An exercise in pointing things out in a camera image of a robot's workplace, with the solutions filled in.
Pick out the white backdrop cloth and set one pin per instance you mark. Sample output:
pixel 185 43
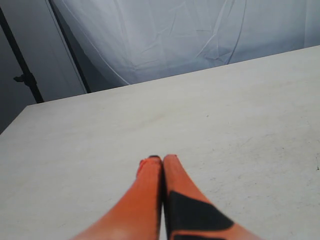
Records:
pixel 123 42

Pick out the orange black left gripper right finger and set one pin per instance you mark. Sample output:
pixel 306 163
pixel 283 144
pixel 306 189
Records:
pixel 189 214

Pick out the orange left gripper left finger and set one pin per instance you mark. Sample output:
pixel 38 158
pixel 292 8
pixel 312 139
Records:
pixel 137 215

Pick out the black stand pole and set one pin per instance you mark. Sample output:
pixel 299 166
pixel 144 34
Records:
pixel 26 77

